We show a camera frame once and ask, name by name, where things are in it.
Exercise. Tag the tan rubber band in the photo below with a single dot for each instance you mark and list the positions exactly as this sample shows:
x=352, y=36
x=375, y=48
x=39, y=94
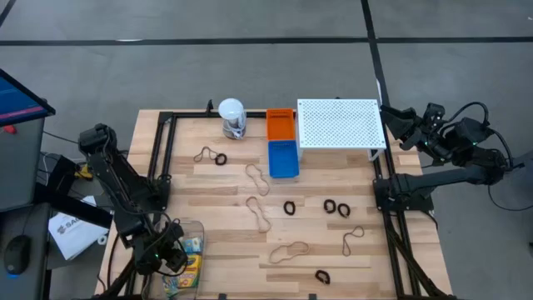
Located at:
x=252, y=164
x=251, y=198
x=203, y=148
x=308, y=248
x=358, y=227

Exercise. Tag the black diagonal support beam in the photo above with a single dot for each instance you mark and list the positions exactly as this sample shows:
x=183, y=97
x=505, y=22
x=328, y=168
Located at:
x=75, y=206

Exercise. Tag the clear plastic bin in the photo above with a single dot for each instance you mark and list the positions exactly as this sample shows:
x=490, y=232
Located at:
x=195, y=229

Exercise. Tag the red button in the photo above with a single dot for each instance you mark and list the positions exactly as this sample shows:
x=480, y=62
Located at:
x=10, y=129

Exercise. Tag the white printed paper sheet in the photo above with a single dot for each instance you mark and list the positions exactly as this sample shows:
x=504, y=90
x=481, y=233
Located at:
x=71, y=237

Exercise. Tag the blue green crayon box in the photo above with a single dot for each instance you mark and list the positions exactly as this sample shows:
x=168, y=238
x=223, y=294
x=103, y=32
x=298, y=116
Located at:
x=192, y=246

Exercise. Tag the black computer mouse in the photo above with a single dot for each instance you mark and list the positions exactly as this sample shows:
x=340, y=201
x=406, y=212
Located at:
x=17, y=254

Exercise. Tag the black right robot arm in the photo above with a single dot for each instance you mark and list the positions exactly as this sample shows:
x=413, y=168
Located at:
x=441, y=177

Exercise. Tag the grey computer case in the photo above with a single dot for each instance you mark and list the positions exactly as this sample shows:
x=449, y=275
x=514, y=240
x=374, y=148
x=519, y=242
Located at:
x=21, y=166

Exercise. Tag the dark grey side desk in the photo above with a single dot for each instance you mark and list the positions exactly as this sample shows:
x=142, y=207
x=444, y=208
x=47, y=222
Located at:
x=39, y=283

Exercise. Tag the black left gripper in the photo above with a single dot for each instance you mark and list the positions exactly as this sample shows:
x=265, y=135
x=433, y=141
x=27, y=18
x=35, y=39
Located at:
x=154, y=254

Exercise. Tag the green yellow crayon box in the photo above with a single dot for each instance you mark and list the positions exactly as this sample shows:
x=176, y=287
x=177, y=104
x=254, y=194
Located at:
x=191, y=271

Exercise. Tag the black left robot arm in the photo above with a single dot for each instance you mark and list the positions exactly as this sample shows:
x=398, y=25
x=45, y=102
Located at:
x=121, y=183

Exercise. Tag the computer monitor blue screen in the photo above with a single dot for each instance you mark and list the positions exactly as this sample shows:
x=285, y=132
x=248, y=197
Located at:
x=16, y=100

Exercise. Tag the blue plastic basket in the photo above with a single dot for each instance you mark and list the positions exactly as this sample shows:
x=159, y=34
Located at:
x=283, y=160

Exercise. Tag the orange plastic basket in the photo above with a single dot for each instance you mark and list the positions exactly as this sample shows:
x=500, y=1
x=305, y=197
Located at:
x=281, y=125

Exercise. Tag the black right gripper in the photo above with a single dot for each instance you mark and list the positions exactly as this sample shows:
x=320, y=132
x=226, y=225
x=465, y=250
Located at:
x=426, y=133

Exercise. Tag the white perforated metal shelf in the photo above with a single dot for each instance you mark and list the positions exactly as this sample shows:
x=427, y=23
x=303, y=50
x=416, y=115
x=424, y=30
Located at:
x=341, y=123

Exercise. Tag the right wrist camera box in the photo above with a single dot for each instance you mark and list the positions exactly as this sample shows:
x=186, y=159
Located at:
x=434, y=112

